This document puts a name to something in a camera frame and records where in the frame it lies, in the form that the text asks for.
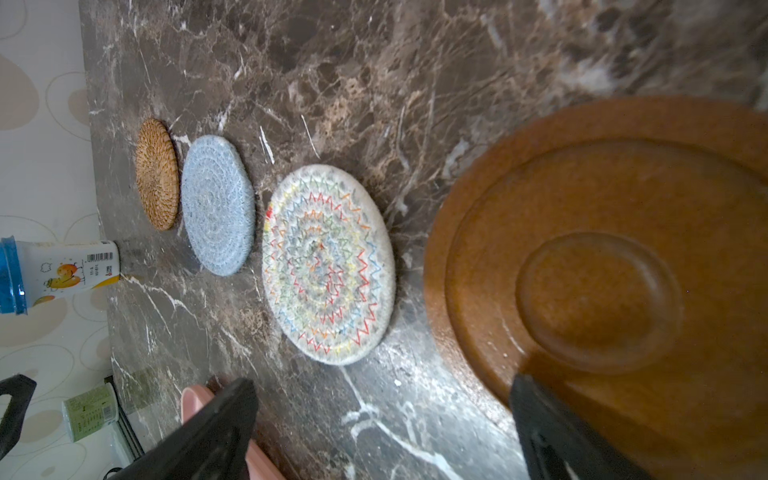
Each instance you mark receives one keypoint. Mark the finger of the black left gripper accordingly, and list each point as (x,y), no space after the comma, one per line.
(20,389)

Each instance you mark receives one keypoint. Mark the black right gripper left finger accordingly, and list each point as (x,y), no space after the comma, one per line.
(192,452)

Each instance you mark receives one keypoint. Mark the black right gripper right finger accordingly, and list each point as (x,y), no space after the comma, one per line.
(557,444)

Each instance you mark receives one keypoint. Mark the multicolour stitched white coaster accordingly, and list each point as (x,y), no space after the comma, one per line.
(328,265)

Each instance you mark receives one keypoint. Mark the light blue woven coaster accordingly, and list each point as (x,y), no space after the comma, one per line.
(218,205)

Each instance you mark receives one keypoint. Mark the woven rattan coaster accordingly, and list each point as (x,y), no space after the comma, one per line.
(157,176)

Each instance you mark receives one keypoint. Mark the blue lidded white cup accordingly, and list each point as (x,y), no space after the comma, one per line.
(36,273)

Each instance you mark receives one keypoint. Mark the pink tray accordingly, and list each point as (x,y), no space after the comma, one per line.
(257,465)

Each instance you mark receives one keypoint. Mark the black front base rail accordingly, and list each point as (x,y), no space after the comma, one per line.
(126,444)

